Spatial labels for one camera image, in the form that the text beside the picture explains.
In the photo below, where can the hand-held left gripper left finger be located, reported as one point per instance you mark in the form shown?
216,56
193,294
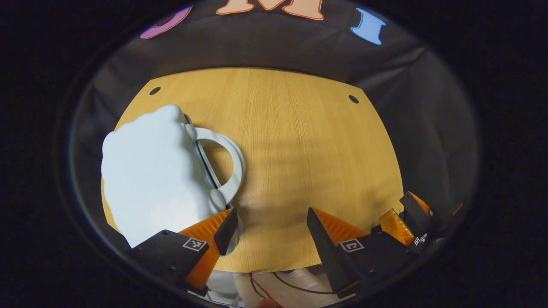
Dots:
227,233

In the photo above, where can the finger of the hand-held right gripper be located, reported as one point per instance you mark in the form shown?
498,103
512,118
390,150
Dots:
396,226
417,214

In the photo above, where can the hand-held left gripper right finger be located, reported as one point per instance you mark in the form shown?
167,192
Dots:
321,244

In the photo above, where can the light blue suitcase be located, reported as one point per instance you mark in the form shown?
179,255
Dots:
150,179

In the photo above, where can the person's light clothing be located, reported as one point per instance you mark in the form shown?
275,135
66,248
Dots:
291,280

